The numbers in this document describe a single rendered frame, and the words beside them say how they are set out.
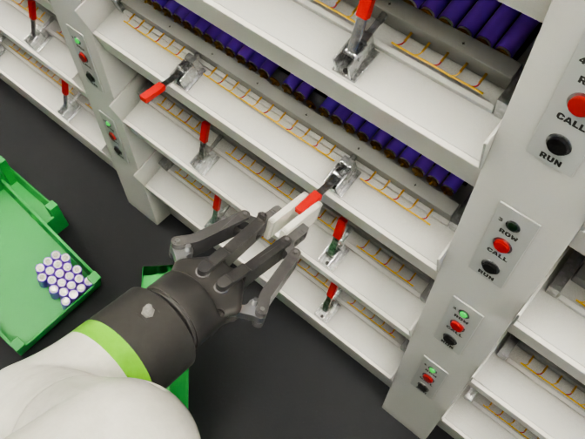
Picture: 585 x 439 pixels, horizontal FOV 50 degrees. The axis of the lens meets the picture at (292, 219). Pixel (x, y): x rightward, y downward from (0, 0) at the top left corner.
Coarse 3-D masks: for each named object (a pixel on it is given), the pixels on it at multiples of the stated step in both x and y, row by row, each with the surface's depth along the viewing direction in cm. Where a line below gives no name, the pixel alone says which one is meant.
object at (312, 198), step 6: (336, 174) 75; (330, 180) 75; (336, 180) 75; (324, 186) 75; (330, 186) 75; (312, 192) 74; (318, 192) 74; (324, 192) 74; (306, 198) 74; (312, 198) 74; (318, 198) 74; (300, 204) 73; (306, 204) 73; (312, 204) 73; (300, 210) 73
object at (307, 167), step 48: (96, 0) 90; (144, 0) 93; (144, 48) 90; (192, 96) 86; (240, 96) 84; (240, 144) 87; (288, 144) 81; (384, 192) 76; (384, 240) 77; (432, 240) 73
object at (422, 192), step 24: (168, 24) 88; (192, 48) 86; (240, 72) 83; (264, 96) 82; (288, 96) 80; (312, 120) 78; (336, 144) 78; (360, 144) 76; (384, 168) 75; (408, 192) 74; (432, 192) 72
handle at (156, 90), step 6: (180, 72) 85; (168, 78) 84; (174, 78) 84; (156, 84) 83; (162, 84) 83; (168, 84) 84; (150, 90) 82; (156, 90) 83; (162, 90) 83; (144, 96) 82; (150, 96) 82; (156, 96) 83
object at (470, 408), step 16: (464, 400) 101; (480, 400) 101; (448, 416) 101; (464, 416) 101; (480, 416) 100; (496, 416) 100; (464, 432) 100; (480, 432) 100; (496, 432) 99; (512, 432) 98; (528, 432) 98
